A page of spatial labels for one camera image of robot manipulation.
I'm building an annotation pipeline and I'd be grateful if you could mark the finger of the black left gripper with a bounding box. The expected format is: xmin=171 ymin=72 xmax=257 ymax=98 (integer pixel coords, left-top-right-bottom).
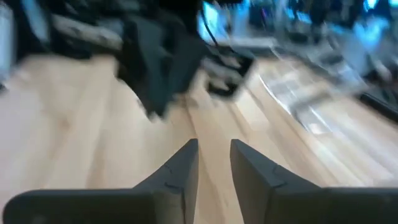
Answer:
xmin=173 ymin=45 xmax=207 ymax=101
xmin=118 ymin=51 xmax=175 ymax=121

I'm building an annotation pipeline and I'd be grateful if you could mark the black aluminium table frame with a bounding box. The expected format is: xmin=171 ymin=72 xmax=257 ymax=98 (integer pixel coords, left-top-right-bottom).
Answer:
xmin=356 ymin=88 xmax=398 ymax=124

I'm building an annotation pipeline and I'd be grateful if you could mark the clear acrylic brush organizer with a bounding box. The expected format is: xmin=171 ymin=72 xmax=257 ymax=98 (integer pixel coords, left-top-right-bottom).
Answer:
xmin=256 ymin=54 xmax=398 ymax=142

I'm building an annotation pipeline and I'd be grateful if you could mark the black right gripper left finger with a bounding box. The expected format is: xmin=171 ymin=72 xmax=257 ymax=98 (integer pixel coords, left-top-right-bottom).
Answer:
xmin=2 ymin=138 xmax=200 ymax=224

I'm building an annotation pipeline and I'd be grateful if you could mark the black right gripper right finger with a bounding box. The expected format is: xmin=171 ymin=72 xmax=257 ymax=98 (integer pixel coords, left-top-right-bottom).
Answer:
xmin=229 ymin=138 xmax=398 ymax=224

